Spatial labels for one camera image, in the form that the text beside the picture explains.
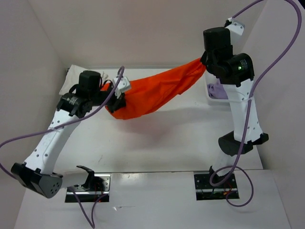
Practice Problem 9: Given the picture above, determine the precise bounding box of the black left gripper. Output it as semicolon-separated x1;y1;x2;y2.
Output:
91;83;129;113

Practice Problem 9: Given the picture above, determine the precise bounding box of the orange t shirt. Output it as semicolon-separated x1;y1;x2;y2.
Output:
106;58;206;120

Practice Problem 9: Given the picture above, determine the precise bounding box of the white t shirt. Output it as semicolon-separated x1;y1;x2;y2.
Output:
58;64;109;96

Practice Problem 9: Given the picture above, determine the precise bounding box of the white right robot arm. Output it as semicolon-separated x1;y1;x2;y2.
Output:
201;27;269;187

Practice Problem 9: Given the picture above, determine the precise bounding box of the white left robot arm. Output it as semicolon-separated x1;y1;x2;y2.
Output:
11;67;131;198

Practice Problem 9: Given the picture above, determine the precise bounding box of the lavender t shirt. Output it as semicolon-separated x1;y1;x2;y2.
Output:
207;83;228;100

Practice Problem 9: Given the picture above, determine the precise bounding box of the white plastic laundry basket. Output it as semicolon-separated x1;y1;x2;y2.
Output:
203;71;229;105

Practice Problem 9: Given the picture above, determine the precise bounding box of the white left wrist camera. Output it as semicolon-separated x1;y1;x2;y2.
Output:
112;76;131;93

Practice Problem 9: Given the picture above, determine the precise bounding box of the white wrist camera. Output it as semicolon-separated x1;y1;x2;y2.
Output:
224;18;245;45
112;76;131;93

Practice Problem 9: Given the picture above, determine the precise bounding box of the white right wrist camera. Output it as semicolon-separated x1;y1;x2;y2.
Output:
224;18;245;45

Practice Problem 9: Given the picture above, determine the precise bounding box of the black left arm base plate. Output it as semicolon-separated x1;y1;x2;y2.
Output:
64;173;112;203

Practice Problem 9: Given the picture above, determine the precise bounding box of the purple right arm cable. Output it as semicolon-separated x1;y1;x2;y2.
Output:
209;0;303;208

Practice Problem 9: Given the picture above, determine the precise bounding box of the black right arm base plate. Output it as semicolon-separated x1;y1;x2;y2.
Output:
193;171;239;201

